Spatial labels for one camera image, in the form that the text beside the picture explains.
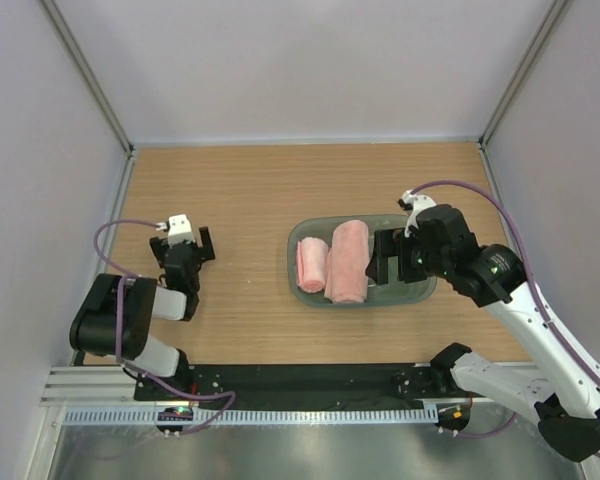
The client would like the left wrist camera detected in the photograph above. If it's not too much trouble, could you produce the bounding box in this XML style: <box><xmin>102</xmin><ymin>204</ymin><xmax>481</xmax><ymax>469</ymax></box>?
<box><xmin>156</xmin><ymin>214</ymin><xmax>197</xmax><ymax>247</ymax></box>

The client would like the pink bunny towel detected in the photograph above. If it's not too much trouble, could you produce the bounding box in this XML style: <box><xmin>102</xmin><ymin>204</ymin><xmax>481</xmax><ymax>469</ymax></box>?
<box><xmin>296</xmin><ymin>237</ymin><xmax>329</xmax><ymax>294</ymax></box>

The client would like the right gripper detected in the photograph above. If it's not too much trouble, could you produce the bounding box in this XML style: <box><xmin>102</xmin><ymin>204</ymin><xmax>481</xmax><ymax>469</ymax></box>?
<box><xmin>365</xmin><ymin>227</ymin><xmax>451</xmax><ymax>285</ymax></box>

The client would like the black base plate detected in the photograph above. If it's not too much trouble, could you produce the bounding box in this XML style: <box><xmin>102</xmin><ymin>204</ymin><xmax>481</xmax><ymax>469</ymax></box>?
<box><xmin>135</xmin><ymin>363</ymin><xmax>470</xmax><ymax>408</ymax></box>

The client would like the plain pink towel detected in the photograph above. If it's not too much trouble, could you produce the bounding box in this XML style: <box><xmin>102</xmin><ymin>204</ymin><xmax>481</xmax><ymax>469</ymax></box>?
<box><xmin>325</xmin><ymin>220</ymin><xmax>370</xmax><ymax>304</ymax></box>

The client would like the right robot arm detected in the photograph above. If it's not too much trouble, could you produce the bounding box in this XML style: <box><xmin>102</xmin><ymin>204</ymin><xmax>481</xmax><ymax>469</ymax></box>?
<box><xmin>366</xmin><ymin>204</ymin><xmax>600</xmax><ymax>462</ymax></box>

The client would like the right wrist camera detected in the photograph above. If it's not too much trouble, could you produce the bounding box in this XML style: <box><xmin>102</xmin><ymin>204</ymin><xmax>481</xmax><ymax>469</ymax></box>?
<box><xmin>397</xmin><ymin>190</ymin><xmax>436</xmax><ymax>238</ymax></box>

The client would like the clear blue plastic tray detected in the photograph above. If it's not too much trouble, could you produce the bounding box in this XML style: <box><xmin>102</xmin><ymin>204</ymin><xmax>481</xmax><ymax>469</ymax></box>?
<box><xmin>287</xmin><ymin>214</ymin><xmax>437</xmax><ymax>308</ymax></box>

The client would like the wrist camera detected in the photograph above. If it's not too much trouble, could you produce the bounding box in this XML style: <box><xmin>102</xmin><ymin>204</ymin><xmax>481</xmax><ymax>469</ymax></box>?
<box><xmin>397</xmin><ymin>190</ymin><xmax>436</xmax><ymax>238</ymax></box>
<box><xmin>156</xmin><ymin>214</ymin><xmax>197</xmax><ymax>247</ymax></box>

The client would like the white slotted cable duct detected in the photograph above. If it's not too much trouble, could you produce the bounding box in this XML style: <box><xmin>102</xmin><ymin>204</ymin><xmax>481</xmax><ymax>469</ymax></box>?
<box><xmin>63</xmin><ymin>406</ymin><xmax>438</xmax><ymax>427</ymax></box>

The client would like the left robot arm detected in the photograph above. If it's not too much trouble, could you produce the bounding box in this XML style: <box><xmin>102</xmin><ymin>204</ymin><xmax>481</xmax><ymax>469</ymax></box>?
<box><xmin>69</xmin><ymin>218</ymin><xmax>215</xmax><ymax>400</ymax></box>

